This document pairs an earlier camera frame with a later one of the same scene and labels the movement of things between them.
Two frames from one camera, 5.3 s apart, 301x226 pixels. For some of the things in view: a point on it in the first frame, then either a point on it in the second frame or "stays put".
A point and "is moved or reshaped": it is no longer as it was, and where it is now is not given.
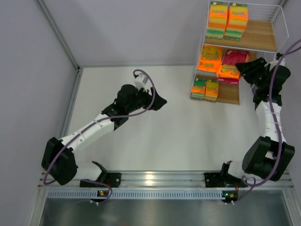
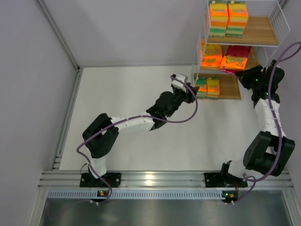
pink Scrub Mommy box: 228,72 is moved or reshaped
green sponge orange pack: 198,89 stays put
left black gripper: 152,98 -> 188,93
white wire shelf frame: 234,32 stays put
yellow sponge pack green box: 217,20 stays put
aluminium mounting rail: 166,179 stays put
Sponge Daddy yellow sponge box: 211,91 stays put
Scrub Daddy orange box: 210,58 is moved or reshaped
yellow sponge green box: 237,21 stays put
